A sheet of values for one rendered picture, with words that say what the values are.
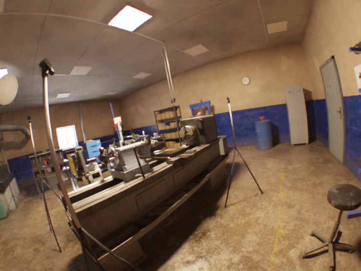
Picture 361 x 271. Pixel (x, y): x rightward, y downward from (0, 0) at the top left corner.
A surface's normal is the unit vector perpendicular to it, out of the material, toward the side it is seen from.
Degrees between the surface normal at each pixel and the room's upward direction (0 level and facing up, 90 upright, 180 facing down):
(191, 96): 90
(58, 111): 90
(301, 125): 90
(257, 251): 0
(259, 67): 90
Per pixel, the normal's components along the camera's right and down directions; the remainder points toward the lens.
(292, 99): -0.56, 0.18
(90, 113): 0.81, -0.09
